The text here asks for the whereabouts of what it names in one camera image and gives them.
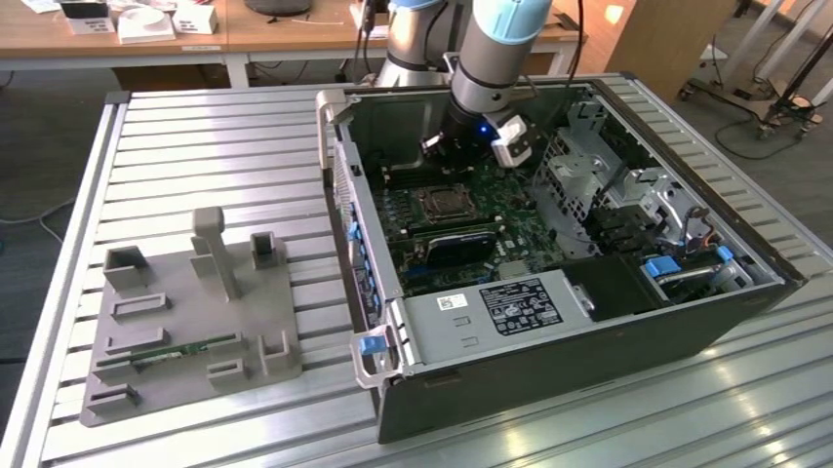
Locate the silver-topped CPU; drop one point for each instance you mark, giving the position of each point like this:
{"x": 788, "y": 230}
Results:
{"x": 449, "y": 202}

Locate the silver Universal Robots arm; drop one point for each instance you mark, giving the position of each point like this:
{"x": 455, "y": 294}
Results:
{"x": 485, "y": 73}

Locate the CPU socket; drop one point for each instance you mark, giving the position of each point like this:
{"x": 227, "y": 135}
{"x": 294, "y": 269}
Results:
{"x": 423, "y": 217}

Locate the blue expansion slot clip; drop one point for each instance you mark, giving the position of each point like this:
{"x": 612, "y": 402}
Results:
{"x": 355, "y": 232}

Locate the silver disk bay cage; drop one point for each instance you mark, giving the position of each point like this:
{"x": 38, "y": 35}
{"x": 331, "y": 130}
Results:
{"x": 573, "y": 180}

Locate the green motherboard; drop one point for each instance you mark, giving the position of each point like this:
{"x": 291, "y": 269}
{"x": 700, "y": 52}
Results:
{"x": 521, "y": 229}

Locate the black graphics card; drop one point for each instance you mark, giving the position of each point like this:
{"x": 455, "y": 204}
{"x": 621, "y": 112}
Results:
{"x": 458, "y": 249}

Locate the small silver heatsink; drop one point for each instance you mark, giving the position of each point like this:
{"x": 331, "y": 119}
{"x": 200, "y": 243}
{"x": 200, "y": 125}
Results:
{"x": 515, "y": 267}

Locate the wooden cabinet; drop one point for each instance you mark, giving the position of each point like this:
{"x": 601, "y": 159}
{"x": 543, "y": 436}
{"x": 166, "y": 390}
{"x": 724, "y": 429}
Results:
{"x": 670, "y": 44}

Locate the dark round object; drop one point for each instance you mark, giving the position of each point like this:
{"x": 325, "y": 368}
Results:
{"x": 279, "y": 6}

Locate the blue drive carrier latch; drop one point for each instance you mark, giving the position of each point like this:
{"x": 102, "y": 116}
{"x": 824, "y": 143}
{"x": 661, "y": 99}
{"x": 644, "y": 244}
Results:
{"x": 661, "y": 269}

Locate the silver power supply unit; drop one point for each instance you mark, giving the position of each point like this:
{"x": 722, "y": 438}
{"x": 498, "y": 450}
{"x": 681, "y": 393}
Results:
{"x": 442, "y": 336}

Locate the silver metal tube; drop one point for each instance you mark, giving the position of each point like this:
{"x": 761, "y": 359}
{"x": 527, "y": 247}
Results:
{"x": 690, "y": 277}

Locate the wheeled equipment cart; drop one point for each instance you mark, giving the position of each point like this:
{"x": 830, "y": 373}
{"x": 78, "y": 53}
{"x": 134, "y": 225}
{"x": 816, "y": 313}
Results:
{"x": 748, "y": 92}

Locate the small blue clip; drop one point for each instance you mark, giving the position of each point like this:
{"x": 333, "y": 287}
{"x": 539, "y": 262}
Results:
{"x": 722, "y": 255}

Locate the white printed box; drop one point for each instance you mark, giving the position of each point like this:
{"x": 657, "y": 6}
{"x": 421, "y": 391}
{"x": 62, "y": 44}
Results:
{"x": 195, "y": 22}

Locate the black open PC case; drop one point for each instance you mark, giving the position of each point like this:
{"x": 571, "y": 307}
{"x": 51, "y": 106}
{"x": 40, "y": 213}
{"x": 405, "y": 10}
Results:
{"x": 553, "y": 390}

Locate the grey parts rack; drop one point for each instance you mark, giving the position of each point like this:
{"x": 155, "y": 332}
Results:
{"x": 188, "y": 302}

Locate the white round stand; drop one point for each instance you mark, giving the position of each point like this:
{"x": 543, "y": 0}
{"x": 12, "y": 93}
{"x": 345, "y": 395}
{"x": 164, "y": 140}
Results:
{"x": 146, "y": 31}

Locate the green RAM stick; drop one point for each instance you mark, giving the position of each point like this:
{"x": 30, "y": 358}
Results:
{"x": 175, "y": 352}

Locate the white box black top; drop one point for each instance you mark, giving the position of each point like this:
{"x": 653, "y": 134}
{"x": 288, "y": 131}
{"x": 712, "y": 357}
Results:
{"x": 91, "y": 24}

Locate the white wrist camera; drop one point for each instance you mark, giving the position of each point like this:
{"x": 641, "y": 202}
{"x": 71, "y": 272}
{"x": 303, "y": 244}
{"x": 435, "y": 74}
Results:
{"x": 514, "y": 144}

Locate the wooden desk white frame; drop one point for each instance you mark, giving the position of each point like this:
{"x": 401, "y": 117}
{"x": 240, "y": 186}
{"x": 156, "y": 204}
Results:
{"x": 292, "y": 34}
{"x": 39, "y": 39}

